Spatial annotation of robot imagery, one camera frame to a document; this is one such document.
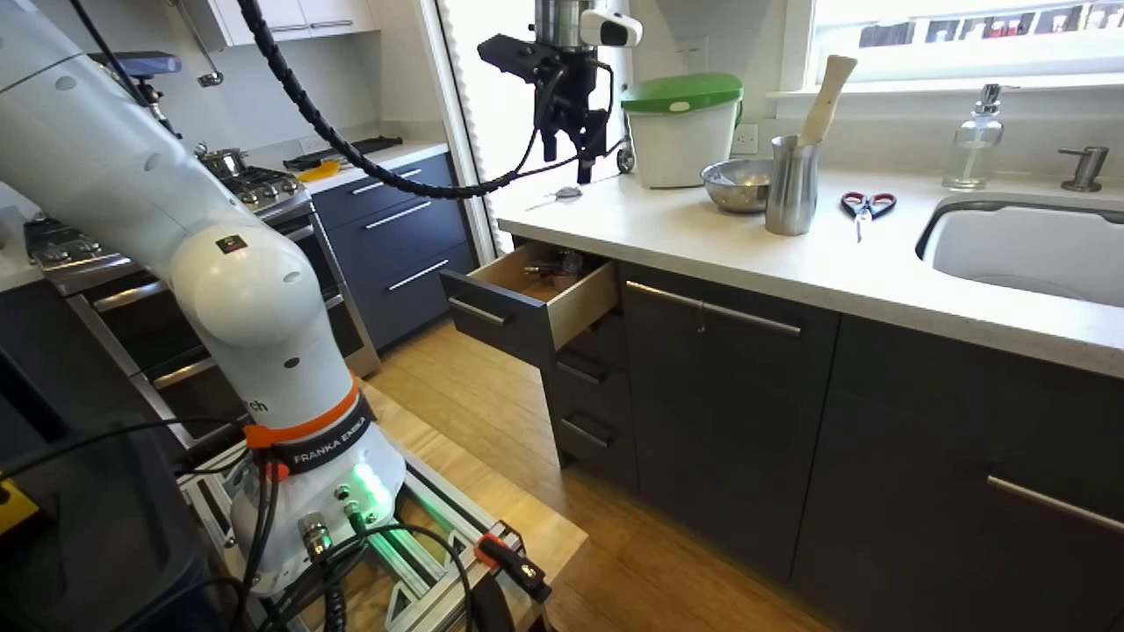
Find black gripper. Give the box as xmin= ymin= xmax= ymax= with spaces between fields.
xmin=479 ymin=35 xmax=606 ymax=187

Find silver metal bottle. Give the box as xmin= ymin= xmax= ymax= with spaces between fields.
xmin=765 ymin=138 xmax=818 ymax=236

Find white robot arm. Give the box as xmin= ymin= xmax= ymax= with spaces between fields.
xmin=0 ymin=0 xmax=406 ymax=593

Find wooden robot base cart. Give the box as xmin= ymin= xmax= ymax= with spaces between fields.
xmin=179 ymin=391 xmax=558 ymax=632

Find white bin with green lid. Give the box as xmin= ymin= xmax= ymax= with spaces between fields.
xmin=620 ymin=73 xmax=744 ymax=189

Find open wooden drawer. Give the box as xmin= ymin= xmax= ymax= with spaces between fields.
xmin=442 ymin=243 xmax=618 ymax=364

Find silver metal bowl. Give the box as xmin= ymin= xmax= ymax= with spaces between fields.
xmin=702 ymin=156 xmax=774 ymax=213

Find blue drawer cabinet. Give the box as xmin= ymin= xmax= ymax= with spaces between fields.
xmin=313 ymin=180 xmax=474 ymax=350

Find wooden spatula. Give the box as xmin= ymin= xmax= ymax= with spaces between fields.
xmin=796 ymin=57 xmax=857 ymax=147

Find clear soap dispenser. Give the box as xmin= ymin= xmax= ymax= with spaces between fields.
xmin=943 ymin=85 xmax=1003 ymax=189

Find stainless steel stove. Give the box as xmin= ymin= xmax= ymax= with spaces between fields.
xmin=23 ymin=165 xmax=372 ymax=448

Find dark base cabinets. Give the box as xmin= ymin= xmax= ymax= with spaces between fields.
xmin=553 ymin=265 xmax=1124 ymax=632

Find white kitchen sink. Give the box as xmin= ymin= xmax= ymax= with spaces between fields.
xmin=916 ymin=193 xmax=1124 ymax=306

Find black bin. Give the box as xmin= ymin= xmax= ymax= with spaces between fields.
xmin=0 ymin=279 xmax=223 ymax=632

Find black handled scissors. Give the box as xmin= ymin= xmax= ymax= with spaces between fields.
xmin=839 ymin=189 xmax=897 ymax=230

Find black corrugated cable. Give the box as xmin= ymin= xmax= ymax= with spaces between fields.
xmin=235 ymin=0 xmax=618 ymax=204

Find camera on black stand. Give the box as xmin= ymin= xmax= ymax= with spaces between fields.
xmin=96 ymin=52 xmax=184 ymax=120

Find metal faucet handle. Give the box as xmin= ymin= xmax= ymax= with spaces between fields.
xmin=1056 ymin=145 xmax=1111 ymax=193

